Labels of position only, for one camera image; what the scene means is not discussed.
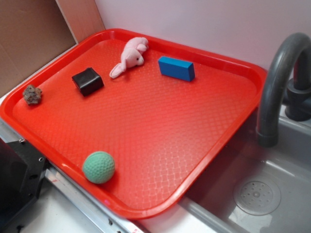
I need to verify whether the grey plastic sink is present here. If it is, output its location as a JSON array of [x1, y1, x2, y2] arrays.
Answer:
[[180, 114, 311, 233]]

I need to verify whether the brown grey rock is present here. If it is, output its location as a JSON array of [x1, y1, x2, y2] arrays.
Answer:
[[23, 84, 42, 106]]

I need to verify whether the green textured ball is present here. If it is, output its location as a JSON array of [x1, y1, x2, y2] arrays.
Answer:
[[83, 151, 115, 184]]

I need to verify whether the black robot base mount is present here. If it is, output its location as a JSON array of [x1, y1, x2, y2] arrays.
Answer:
[[0, 140, 48, 232]]

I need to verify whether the pink plush bunny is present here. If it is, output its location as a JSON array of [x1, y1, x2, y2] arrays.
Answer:
[[109, 37, 149, 79]]

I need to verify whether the black rectangular block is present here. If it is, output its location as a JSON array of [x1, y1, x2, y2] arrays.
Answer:
[[72, 67, 104, 97]]

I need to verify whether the grey curved faucet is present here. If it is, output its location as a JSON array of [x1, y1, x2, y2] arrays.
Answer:
[[256, 33, 311, 147]]

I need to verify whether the brown cardboard panel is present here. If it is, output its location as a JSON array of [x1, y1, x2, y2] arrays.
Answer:
[[0, 0, 105, 96]]

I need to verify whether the red plastic tray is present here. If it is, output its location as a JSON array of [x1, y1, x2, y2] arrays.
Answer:
[[0, 29, 267, 219]]

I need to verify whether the blue rectangular block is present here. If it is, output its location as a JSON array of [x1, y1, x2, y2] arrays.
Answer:
[[158, 56, 195, 82]]

